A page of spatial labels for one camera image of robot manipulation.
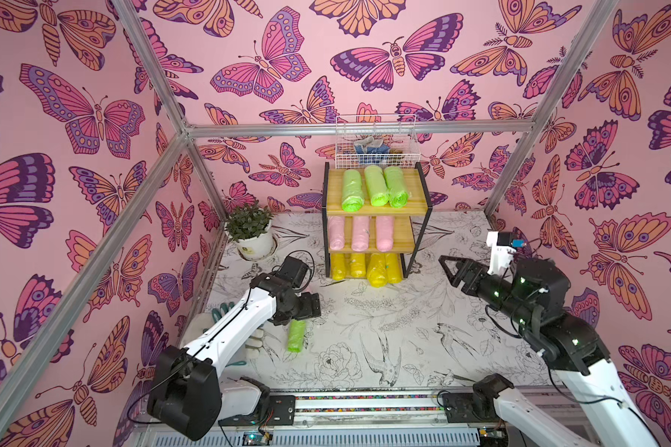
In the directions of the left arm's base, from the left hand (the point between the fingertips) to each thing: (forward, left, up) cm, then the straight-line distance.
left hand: (309, 310), depth 83 cm
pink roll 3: (+23, -24, +12) cm, 35 cm away
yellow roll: (+19, -8, -4) cm, 21 cm away
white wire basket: (+46, -21, +25) cm, 56 cm away
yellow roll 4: (+17, -28, -5) cm, 33 cm away
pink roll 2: (+22, -16, +13) cm, 30 cm away
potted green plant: (+25, +21, +10) cm, 34 cm away
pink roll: (+19, -8, +14) cm, 25 cm away
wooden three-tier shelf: (+27, -20, +11) cm, 35 cm away
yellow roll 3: (+16, -22, -3) cm, 27 cm away
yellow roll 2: (+20, -15, -5) cm, 25 cm away
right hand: (0, -35, +26) cm, 43 cm away
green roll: (-6, +4, -5) cm, 9 cm away
